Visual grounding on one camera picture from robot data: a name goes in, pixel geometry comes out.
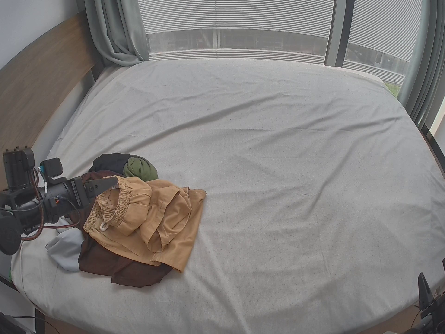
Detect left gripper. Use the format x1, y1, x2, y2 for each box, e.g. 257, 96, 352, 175
47, 176, 120, 218

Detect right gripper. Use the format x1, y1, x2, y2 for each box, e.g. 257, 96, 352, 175
418, 258, 445, 323

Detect tan shorts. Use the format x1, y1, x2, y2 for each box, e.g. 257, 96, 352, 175
83, 175, 207, 274

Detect bed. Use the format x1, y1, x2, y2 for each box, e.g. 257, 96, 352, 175
0, 11, 445, 334

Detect black garment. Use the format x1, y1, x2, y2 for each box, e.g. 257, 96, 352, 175
89, 153, 131, 178

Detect green garment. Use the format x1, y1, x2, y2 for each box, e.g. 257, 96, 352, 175
123, 156, 159, 182

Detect pale grey garment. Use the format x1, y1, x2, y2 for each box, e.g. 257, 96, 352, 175
46, 216, 86, 272

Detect brown shorts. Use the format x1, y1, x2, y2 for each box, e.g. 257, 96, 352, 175
78, 171, 172, 288

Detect grey-green curtain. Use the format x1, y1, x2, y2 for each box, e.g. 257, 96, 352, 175
396, 0, 445, 131
75, 0, 150, 66

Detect window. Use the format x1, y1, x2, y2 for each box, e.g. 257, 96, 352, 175
134, 0, 430, 86

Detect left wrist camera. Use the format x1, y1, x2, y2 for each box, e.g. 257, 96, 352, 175
39, 157, 68, 187

